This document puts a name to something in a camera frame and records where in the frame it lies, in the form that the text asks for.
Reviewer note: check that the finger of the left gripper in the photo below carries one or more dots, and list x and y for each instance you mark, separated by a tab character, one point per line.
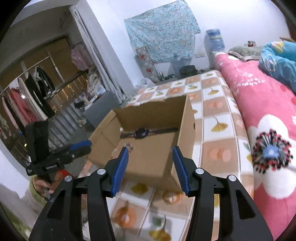
79	151
83	145

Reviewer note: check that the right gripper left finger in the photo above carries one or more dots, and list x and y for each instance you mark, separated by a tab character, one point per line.
61	218

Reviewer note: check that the purple black smart watch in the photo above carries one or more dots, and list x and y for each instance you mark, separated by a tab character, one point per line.
145	132

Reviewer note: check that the brown cardboard box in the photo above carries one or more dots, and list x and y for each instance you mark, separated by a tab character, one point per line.
150	159

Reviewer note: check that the person's left hand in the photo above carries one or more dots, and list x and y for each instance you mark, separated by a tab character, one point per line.
44	188

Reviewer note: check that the grey storage box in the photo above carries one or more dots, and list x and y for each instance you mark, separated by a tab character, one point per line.
99	109

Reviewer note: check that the grey window curtain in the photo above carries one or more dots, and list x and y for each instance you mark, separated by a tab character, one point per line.
103	55

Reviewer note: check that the ginkgo patterned mat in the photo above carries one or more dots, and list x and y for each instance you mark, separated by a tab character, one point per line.
221	147

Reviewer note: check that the pink floral blanket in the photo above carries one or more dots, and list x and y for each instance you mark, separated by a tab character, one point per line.
268	111

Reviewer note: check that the black round bin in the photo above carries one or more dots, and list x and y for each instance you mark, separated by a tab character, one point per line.
188	71

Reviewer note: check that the blue floral hanging cloth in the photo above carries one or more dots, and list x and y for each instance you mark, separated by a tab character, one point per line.
165	31

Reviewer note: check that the blue patterned quilt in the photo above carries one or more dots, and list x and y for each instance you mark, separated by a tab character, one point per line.
278	61

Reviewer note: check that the clothes rail with garments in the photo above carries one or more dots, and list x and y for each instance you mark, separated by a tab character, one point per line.
24	100

